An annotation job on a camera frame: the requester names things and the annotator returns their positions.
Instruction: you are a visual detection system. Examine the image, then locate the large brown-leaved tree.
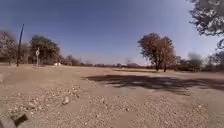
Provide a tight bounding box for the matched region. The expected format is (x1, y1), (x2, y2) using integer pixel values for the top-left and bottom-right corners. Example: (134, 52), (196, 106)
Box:
(137, 32), (177, 73)

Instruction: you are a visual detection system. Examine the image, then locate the small pale stone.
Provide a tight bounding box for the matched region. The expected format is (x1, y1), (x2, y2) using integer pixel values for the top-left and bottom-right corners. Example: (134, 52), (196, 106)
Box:
(62, 95), (71, 106)

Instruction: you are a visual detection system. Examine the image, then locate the row of trees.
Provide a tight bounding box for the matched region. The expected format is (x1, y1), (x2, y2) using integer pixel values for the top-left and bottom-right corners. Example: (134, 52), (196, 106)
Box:
(0, 30), (94, 67)

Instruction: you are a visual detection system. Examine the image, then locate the distant group of trees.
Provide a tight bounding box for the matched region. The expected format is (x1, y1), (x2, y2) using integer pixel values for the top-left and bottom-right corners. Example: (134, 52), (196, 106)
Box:
(175, 50), (224, 73)

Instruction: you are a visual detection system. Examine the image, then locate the dark pole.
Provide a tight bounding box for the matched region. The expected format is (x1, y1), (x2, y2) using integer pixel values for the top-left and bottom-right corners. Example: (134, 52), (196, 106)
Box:
(16, 23), (25, 68)

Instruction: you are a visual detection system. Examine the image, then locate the overhanging tree with thin branches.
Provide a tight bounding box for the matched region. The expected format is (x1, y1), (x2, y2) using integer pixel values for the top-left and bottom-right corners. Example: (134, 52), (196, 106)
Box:
(187, 0), (224, 49)

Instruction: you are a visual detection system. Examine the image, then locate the round sign on post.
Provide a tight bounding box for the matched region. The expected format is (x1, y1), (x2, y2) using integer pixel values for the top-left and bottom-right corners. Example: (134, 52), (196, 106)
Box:
(34, 47), (41, 67)

